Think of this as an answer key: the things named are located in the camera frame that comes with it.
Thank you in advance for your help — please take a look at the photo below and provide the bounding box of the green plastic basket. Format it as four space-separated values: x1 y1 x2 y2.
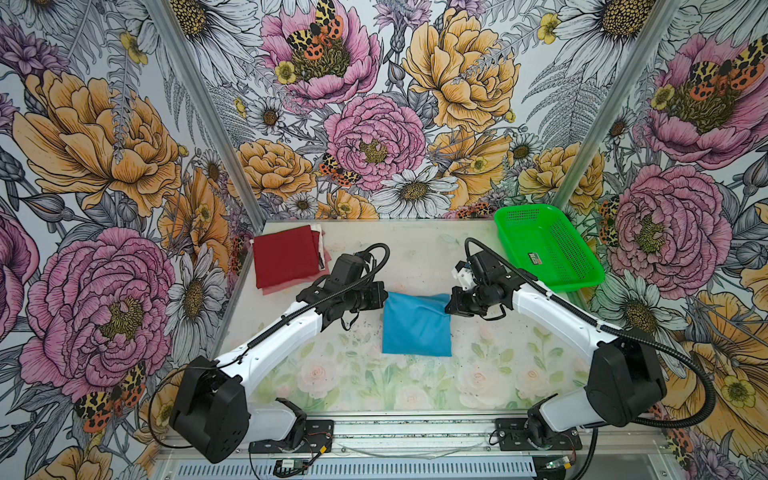
494 204 605 292

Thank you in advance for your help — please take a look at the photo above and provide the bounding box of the blue t-shirt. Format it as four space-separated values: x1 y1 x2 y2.
382 292 452 357

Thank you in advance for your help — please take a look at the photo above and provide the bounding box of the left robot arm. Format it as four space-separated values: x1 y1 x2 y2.
169 243 390 464

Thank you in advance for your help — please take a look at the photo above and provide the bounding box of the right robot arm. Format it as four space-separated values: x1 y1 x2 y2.
445 250 667 448

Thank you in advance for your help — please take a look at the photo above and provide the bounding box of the dark red folded t-shirt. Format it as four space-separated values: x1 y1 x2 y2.
252 226 322 290

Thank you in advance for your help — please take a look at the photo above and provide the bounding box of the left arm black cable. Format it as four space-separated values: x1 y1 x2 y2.
146 242 391 451

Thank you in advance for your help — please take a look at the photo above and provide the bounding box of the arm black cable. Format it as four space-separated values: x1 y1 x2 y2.
463 236 718 480
146 242 391 451

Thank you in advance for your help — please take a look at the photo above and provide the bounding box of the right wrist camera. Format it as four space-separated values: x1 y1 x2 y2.
452 262 476 291

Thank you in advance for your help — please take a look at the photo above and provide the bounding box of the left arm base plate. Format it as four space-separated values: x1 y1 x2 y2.
248 419 335 454

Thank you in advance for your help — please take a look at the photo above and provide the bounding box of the aluminium front rail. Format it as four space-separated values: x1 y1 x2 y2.
149 411 667 463

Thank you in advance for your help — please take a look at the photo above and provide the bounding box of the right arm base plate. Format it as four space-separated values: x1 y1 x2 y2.
490 417 583 452

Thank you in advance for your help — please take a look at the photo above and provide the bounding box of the white slotted cable duct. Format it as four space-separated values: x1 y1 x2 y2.
165 456 537 479

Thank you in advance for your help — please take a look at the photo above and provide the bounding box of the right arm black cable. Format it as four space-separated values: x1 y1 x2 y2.
463 236 718 480

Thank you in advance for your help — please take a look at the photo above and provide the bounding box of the right aluminium corner post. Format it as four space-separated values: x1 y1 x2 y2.
551 0 681 209

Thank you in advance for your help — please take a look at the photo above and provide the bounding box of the aluminium corner post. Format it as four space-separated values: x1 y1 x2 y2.
551 0 681 209
147 1 267 235

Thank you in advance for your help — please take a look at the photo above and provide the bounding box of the left aluminium corner post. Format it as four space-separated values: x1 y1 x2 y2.
147 1 267 235

